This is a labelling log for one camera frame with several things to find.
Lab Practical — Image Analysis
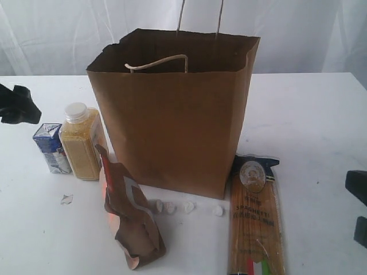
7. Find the spaghetti package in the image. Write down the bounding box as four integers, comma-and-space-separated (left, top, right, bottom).
228, 155, 286, 274

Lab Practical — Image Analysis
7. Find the blue white milk carton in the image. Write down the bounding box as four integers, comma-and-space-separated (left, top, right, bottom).
33, 123, 72, 174

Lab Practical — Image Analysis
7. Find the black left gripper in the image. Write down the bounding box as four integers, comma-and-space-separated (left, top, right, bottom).
1, 84, 42, 124

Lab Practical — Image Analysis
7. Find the brown paper shopping bag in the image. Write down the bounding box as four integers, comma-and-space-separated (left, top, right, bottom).
87, 29, 260, 199

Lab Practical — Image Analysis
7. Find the yellow grain bottle white cap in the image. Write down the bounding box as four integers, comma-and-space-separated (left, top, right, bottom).
59, 103, 108, 180

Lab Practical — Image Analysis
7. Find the brown coffee pouch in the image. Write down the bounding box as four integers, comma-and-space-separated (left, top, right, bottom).
95, 144, 166, 270

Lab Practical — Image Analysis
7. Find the small torn plastic scrap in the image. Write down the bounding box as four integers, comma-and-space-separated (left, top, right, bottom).
60, 194, 73, 205

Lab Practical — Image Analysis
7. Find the white backdrop curtain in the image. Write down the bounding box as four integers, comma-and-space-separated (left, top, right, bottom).
1, 1, 366, 77

